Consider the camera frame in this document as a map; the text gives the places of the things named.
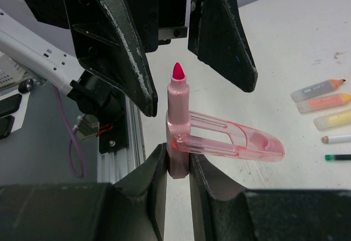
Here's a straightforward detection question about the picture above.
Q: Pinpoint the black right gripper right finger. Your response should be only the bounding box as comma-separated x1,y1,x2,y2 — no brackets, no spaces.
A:
189,154,350,240

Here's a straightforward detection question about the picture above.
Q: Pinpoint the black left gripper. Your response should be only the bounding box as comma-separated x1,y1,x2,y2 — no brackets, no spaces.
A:
24,0,188,117

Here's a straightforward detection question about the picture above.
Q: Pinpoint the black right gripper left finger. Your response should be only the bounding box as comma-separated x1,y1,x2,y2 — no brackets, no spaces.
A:
1,144,167,240

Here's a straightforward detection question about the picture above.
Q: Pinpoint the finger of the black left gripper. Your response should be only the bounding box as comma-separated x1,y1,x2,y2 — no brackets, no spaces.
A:
188,0,258,93

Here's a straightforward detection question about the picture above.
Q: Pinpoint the pink highlighter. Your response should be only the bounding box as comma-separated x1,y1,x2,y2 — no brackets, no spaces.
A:
166,63,285,179

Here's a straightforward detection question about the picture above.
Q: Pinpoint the white marker with peach tip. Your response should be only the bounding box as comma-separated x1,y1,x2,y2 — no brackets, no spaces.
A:
290,79,346,102

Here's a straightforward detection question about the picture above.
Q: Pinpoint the green clear pen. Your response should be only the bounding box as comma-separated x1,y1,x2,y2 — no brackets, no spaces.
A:
325,154,351,162

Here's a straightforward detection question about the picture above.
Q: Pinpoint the orange highlighter marker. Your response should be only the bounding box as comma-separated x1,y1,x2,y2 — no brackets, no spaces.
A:
296,93,350,113

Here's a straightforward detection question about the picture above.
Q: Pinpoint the white pen with tan cap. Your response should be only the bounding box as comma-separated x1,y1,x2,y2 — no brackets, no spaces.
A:
321,134,351,144

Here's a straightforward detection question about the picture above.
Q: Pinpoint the yellow highlighter marker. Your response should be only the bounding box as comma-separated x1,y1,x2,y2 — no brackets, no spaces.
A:
313,110,351,130

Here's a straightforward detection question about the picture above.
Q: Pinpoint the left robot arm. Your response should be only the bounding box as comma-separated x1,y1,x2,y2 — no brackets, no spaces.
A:
1,0,258,140

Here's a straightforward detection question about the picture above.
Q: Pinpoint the aluminium table edge rail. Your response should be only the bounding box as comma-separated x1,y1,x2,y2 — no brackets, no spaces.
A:
97,97,146,183

